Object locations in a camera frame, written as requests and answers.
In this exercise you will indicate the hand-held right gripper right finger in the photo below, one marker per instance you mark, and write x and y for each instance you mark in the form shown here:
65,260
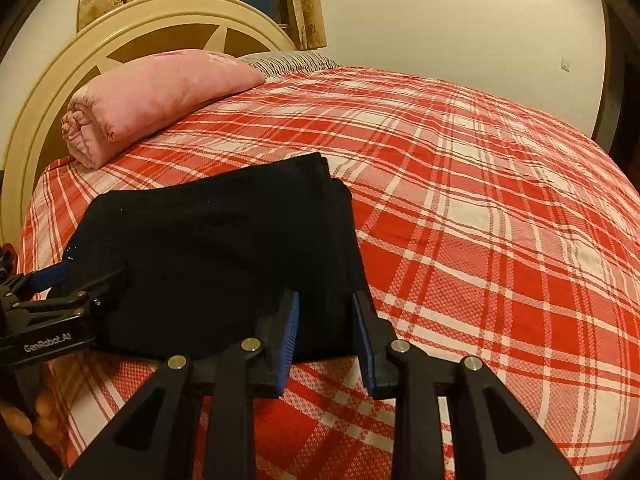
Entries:
364,345

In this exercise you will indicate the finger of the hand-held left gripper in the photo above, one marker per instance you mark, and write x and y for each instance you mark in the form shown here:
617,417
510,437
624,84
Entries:
95,287
50,274

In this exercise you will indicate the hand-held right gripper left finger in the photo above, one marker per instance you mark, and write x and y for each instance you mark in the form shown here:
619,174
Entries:
287,340

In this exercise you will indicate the black pants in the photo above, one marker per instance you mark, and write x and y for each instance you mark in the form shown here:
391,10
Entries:
210,260

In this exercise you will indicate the person's left hand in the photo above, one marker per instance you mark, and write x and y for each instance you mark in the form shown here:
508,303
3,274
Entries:
47,420

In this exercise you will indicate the red plaid bed sheet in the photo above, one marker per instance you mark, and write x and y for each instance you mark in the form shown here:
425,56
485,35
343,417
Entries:
475,235

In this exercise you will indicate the pink rolled blanket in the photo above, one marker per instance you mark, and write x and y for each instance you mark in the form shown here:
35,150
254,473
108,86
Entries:
150,95

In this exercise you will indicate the grey striped pillow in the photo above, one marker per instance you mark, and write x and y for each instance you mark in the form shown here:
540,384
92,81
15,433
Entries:
290,65

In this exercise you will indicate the cream wooden headboard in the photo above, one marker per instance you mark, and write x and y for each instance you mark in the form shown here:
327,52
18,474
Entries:
165,12

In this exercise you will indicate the white light switch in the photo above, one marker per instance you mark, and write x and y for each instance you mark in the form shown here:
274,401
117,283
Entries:
565,64

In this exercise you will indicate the dark wooden door frame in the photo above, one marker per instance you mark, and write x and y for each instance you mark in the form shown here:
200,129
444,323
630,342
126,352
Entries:
612,85

